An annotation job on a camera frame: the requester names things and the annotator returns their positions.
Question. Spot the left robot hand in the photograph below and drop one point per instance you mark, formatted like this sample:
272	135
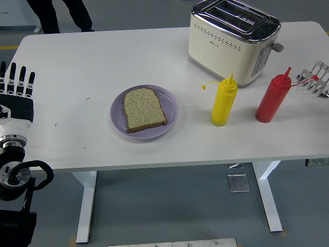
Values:
15	109

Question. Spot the clear floor plate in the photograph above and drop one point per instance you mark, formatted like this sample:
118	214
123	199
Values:
238	183

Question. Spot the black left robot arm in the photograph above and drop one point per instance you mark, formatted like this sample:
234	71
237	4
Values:
15	177

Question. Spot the cream and chrome toaster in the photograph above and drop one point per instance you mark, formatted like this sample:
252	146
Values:
221	51

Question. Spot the person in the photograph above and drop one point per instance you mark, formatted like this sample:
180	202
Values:
48	18

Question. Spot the purple plate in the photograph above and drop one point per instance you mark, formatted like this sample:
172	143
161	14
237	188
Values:
169	103

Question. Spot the white table leg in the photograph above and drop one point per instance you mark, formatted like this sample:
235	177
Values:
86	205
268	195

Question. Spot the white cabinet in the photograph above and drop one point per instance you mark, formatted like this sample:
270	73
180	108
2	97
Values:
13	13

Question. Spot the table control panel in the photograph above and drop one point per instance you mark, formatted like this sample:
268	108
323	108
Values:
317	162

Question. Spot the yellow squeeze bottle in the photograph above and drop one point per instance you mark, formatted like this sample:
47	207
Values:
223	105

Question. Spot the small clear floor bracket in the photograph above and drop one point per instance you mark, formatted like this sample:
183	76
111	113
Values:
235	166

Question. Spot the bread slice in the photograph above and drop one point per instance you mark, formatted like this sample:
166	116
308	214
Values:
144	109

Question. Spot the red squeeze bottle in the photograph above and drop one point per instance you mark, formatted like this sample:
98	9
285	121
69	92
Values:
272	103

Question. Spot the metal toast rack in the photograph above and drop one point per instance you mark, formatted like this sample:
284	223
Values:
317	85

